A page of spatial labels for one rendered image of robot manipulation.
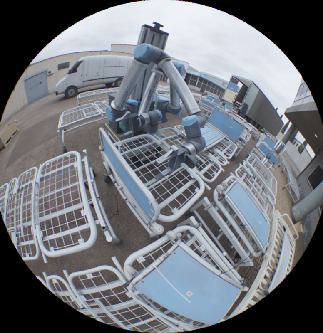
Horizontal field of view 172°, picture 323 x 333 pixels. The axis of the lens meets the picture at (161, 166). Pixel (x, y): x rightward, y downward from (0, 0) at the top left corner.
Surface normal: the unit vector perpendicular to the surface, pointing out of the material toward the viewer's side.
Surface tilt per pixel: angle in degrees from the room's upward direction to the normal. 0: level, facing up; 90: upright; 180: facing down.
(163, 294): 5
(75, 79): 89
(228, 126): 90
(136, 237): 0
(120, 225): 0
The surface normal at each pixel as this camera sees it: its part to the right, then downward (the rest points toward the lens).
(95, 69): 0.73, 0.59
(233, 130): -0.74, 0.40
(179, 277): 0.26, -0.69
